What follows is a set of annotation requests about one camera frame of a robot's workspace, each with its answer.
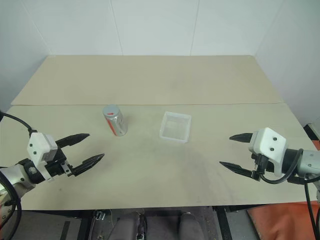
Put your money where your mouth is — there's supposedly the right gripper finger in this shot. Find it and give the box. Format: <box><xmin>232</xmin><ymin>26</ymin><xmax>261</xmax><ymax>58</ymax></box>
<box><xmin>219</xmin><ymin>161</ymin><xmax>261</xmax><ymax>181</ymax></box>
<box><xmin>228</xmin><ymin>132</ymin><xmax>255</xmax><ymax>145</ymax></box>

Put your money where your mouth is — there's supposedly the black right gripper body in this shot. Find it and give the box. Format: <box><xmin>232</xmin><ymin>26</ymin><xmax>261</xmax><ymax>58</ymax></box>
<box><xmin>250</xmin><ymin>152</ymin><xmax>275</xmax><ymax>176</ymax></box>

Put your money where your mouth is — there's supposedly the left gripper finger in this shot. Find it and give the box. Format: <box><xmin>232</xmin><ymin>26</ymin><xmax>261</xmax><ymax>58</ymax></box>
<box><xmin>70</xmin><ymin>153</ymin><xmax>106</xmax><ymax>178</ymax></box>
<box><xmin>54</xmin><ymin>133</ymin><xmax>91</xmax><ymax>151</ymax></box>

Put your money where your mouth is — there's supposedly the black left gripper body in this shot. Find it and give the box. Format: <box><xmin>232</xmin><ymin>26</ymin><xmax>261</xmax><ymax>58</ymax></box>
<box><xmin>46</xmin><ymin>146</ymin><xmax>76</xmax><ymax>179</ymax></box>

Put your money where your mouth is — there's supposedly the silver red soda can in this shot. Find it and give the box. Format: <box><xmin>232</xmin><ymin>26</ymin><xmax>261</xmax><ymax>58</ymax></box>
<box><xmin>103</xmin><ymin>109</ymin><xmax>129</xmax><ymax>137</ymax></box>

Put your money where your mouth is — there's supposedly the grey disc with red arrow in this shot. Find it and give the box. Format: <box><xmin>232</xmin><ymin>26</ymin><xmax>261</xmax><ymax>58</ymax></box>
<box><xmin>102</xmin><ymin>104</ymin><xmax>121</xmax><ymax>119</ymax></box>

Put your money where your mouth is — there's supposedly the clear plastic square container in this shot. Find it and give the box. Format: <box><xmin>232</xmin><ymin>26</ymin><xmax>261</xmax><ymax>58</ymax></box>
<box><xmin>158</xmin><ymin>111</ymin><xmax>193</xmax><ymax>145</ymax></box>

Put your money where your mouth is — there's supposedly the orange red cushion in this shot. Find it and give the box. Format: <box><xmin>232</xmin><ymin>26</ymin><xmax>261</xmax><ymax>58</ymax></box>
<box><xmin>246</xmin><ymin>201</ymin><xmax>320</xmax><ymax>240</ymax></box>

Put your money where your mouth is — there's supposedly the dark grey rounded shape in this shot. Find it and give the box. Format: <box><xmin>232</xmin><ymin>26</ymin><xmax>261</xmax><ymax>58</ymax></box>
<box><xmin>178</xmin><ymin>211</ymin><xmax>201</xmax><ymax>240</ymax></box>

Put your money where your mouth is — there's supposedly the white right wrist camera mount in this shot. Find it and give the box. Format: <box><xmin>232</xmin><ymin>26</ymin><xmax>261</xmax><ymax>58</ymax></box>
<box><xmin>247</xmin><ymin>127</ymin><xmax>288</xmax><ymax>178</ymax></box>

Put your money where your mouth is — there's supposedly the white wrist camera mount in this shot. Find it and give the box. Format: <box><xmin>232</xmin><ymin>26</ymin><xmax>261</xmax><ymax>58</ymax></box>
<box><xmin>26</xmin><ymin>132</ymin><xmax>56</xmax><ymax>182</ymax></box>
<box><xmin>247</xmin><ymin>127</ymin><xmax>288</xmax><ymax>178</ymax></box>

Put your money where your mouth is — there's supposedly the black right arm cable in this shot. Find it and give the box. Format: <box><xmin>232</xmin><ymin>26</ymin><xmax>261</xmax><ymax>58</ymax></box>
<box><xmin>258</xmin><ymin>148</ymin><xmax>320</xmax><ymax>240</ymax></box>

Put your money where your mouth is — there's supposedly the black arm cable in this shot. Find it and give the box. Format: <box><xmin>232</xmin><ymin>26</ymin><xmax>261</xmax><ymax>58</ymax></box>
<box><xmin>0</xmin><ymin>111</ymin><xmax>38</xmax><ymax>135</ymax></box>
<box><xmin>258</xmin><ymin>148</ymin><xmax>320</xmax><ymax>240</ymax></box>

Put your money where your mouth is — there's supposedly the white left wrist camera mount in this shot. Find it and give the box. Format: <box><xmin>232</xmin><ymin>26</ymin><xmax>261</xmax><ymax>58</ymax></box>
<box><xmin>26</xmin><ymin>132</ymin><xmax>56</xmax><ymax>182</ymax></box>

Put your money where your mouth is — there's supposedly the black table frame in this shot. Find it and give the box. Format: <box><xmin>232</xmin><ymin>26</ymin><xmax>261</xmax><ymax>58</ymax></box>
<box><xmin>21</xmin><ymin>205</ymin><xmax>235</xmax><ymax>240</ymax></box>

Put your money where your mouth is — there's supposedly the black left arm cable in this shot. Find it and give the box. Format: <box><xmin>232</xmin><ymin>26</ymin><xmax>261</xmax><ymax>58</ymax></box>
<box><xmin>0</xmin><ymin>111</ymin><xmax>38</xmax><ymax>135</ymax></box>

